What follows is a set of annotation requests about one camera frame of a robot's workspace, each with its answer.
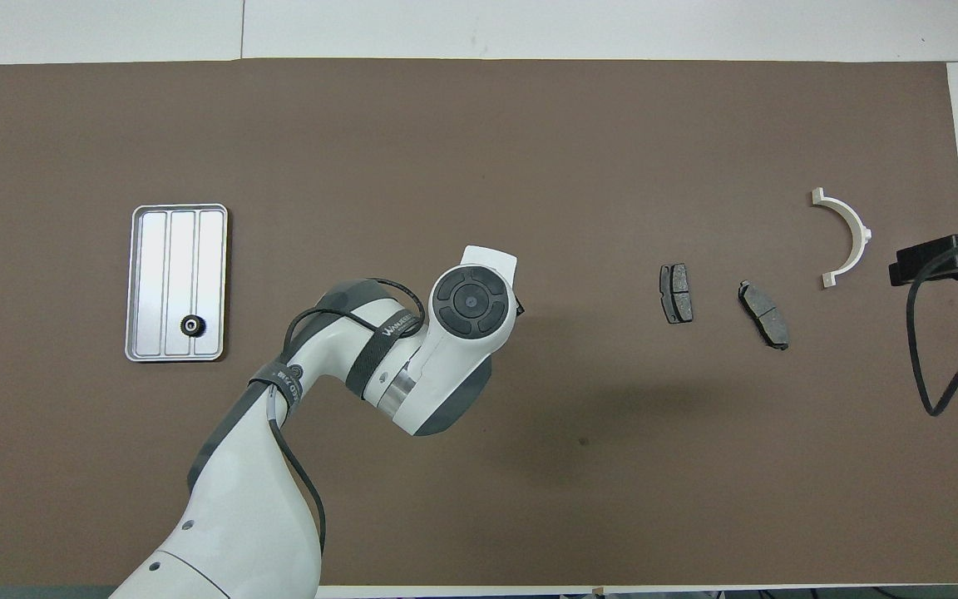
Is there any silver metal tray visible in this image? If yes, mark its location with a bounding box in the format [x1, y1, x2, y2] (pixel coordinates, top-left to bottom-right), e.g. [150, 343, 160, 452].
[124, 203, 230, 364]

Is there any long dark brake pad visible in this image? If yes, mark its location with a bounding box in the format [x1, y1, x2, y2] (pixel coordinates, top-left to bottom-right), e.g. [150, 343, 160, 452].
[737, 280, 791, 351]

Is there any short dark brake pad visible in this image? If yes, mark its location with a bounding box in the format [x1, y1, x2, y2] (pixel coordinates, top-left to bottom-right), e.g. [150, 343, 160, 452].
[659, 263, 694, 325]

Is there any brown table mat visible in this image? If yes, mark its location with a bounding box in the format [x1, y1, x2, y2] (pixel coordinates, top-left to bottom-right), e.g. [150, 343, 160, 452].
[0, 57, 958, 587]

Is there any white semicircular bracket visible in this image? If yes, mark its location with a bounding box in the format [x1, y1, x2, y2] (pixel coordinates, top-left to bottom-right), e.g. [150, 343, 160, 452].
[811, 187, 873, 290]

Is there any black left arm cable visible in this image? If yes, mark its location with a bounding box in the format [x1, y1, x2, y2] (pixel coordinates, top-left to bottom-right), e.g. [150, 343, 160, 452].
[266, 276, 427, 556]

